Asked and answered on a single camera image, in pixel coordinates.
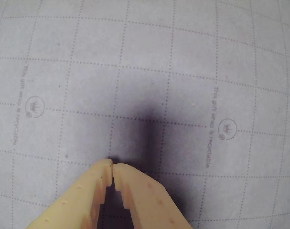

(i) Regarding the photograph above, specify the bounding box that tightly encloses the brown gridded wrapping paper sheet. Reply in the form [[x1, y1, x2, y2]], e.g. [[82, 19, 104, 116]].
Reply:
[[0, 0, 290, 229]]

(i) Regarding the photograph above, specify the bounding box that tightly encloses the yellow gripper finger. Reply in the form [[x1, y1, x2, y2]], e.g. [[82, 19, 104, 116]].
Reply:
[[25, 158, 114, 229], [113, 163, 193, 229]]

